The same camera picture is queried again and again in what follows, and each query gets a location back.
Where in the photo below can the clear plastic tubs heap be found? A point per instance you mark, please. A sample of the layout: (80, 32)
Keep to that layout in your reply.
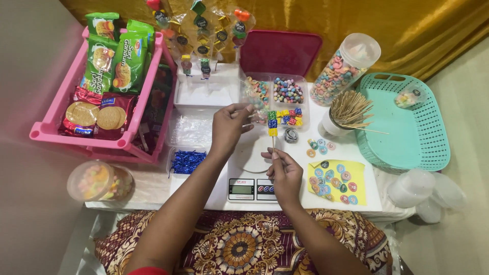
(416, 191)

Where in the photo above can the person's red sleeve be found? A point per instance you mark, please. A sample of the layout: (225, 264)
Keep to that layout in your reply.
(147, 271)

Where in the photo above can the teal plastic basket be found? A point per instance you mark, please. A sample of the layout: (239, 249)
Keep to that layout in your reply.
(397, 133)

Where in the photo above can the small green biscuit packet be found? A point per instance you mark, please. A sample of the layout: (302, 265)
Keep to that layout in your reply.
(102, 25)

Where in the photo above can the white foam display stand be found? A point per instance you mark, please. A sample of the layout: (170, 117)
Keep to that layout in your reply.
(202, 91)

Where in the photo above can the yellow round sticker sheet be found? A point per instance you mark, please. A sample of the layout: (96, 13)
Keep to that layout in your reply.
(355, 172)

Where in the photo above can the row of wrapped candy sticks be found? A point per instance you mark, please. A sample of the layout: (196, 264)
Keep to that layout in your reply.
(200, 34)

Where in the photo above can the dark red container lid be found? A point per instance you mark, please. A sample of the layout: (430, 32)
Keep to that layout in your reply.
(280, 51)

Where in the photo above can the white digital kitchen scale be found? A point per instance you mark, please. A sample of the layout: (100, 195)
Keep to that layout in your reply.
(248, 179)

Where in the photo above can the blue metallic twist ties bundle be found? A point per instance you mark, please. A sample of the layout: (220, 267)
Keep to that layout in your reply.
(187, 161)

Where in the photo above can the red round biscuit packet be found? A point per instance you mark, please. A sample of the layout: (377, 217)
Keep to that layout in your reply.
(112, 116)
(80, 114)

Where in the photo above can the person's left hand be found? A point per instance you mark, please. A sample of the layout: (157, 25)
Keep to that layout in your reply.
(225, 128)

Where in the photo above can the clear divided plastic container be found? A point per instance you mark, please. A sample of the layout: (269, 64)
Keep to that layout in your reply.
(307, 114)

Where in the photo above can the white cup of wooden skewers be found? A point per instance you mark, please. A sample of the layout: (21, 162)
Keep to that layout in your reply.
(344, 112)

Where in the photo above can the dark snack packets heap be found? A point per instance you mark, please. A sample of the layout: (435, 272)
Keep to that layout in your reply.
(154, 107)

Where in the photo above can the clear plastic bags stack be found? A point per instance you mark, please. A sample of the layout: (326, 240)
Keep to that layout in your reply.
(189, 128)

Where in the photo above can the colourful pebble candies heap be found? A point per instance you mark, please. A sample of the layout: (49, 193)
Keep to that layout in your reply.
(288, 91)

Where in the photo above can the green wrapped candy cube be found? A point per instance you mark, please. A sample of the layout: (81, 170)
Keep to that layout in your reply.
(272, 115)

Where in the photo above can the person's patterned batik skirt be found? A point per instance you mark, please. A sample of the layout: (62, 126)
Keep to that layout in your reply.
(244, 244)

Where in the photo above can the person's right hand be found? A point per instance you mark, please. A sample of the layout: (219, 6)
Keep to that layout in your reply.
(288, 179)

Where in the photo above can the thin wooden skewer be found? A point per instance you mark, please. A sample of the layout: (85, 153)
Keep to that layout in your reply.
(273, 143)

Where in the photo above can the clear plastic tray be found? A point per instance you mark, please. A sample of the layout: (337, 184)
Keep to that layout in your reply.
(170, 152)

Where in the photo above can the small clear candy pouch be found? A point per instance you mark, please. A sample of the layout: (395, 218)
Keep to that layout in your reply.
(408, 97)

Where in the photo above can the round clear candy tub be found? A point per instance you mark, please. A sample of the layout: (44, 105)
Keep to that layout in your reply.
(97, 181)

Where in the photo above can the gold fabric curtain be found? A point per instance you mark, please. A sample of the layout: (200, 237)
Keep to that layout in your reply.
(401, 30)

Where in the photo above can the yellow wrapped candy cube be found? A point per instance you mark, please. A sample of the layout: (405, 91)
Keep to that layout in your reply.
(272, 132)

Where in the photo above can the loose round stickers group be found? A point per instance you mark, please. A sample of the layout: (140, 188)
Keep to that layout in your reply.
(321, 147)

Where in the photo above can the blue wrapped candy cube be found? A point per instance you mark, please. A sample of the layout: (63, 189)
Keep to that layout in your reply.
(272, 123)

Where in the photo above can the heap of wrapped candy cubes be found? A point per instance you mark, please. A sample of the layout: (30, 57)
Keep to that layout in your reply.
(291, 117)

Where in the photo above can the pink plastic rack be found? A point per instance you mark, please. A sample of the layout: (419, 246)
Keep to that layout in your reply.
(49, 130)

